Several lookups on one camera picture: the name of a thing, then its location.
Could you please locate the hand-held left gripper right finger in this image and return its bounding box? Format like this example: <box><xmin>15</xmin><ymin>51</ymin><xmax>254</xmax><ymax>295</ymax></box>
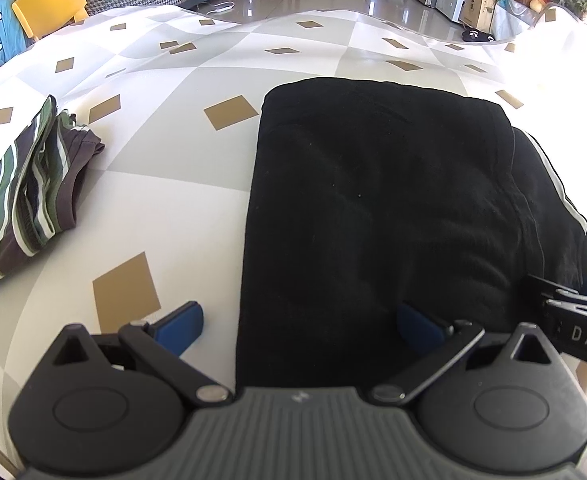
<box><xmin>368</xmin><ymin>302</ymin><xmax>561</xmax><ymax>406</ymax></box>

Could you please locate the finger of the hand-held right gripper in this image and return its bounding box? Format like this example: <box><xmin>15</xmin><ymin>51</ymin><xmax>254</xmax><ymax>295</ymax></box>
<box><xmin>543</xmin><ymin>297</ymin><xmax>587</xmax><ymax>321</ymax></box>
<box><xmin>526</xmin><ymin>274</ymin><xmax>587</xmax><ymax>306</ymax></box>

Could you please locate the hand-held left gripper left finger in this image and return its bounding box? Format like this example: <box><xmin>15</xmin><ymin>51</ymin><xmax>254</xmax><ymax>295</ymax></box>
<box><xmin>48</xmin><ymin>301</ymin><xmax>232</xmax><ymax>407</ymax></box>

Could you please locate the black t-shirt red print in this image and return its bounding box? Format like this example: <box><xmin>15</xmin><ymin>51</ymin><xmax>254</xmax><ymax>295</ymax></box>
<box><xmin>234</xmin><ymin>77</ymin><xmax>587</xmax><ymax>391</ymax></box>

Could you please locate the green grey striped shirt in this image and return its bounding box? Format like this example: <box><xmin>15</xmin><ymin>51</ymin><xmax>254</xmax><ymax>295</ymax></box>
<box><xmin>0</xmin><ymin>95</ymin><xmax>106</xmax><ymax>296</ymax></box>

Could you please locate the cardboard box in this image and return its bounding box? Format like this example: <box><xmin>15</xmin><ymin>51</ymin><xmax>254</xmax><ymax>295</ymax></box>
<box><xmin>461</xmin><ymin>0</ymin><xmax>497</xmax><ymax>33</ymax></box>

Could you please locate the yellow plastic chair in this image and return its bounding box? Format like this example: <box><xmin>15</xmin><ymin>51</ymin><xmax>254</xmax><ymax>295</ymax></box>
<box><xmin>12</xmin><ymin>0</ymin><xmax>89</xmax><ymax>41</ymax></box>

